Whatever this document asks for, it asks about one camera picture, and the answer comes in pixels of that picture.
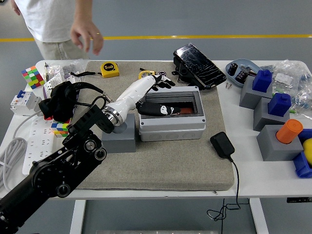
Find person's left hand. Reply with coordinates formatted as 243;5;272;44
70;20;104;56

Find person's right hand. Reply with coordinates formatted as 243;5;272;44
10;0;22;16

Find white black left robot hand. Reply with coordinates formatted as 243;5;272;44
106;74;182;125

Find smoky transparent box lid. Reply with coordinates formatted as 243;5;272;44
143;92;199;118

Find grey plastic junction box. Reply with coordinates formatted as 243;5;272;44
138;85;207;142

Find blue square battery block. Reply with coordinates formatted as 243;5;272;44
268;92;293;117
252;69;273;93

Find yellow round tape measure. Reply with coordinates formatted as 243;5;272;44
138;70;156;80

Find yellow square tape measure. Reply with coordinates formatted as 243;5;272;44
100;61;121;78

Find person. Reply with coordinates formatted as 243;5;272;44
9;0;104;60

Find clear plastic bag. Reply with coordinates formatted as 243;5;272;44
47;58;92;81

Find black stand under device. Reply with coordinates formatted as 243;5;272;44
172;56;195;85

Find grey block with round hole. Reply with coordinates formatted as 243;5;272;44
101;113;137;154

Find black cracked screen device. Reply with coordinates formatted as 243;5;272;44
173;43;228;91

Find large multicolour puzzle cube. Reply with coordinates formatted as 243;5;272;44
21;65;46;90

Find grey-brown fabric mat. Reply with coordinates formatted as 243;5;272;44
73;60;235;191

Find black cloth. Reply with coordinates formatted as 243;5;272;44
39;81;78;122

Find small multicolour puzzle cube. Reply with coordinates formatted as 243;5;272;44
51;118;71;138

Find white circuit breaker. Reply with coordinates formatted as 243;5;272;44
10;89;42;117

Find black power adapter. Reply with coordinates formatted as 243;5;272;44
210;132;236;159

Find blue-grey oval tray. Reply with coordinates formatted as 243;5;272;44
225;58;260;89

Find white power strip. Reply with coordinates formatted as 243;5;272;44
22;114;61;175

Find grey block holder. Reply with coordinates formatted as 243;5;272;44
239;77;273;110
253;97;291;132
256;124;304;162

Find white table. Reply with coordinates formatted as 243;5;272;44
0;59;312;234

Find clear bags of small parts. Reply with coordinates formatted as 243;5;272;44
259;59;312;115

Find yellow rounded object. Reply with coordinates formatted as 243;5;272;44
302;138;312;168

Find blue plastic holder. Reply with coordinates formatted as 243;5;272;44
292;128;312;179

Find black table control panel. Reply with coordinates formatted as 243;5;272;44
286;197;312;204

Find black tape measure strap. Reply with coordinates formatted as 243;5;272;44
70;70;103;78

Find black adapter cord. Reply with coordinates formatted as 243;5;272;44
207;156;242;221

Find white power cable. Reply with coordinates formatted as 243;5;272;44
0;109;44;193

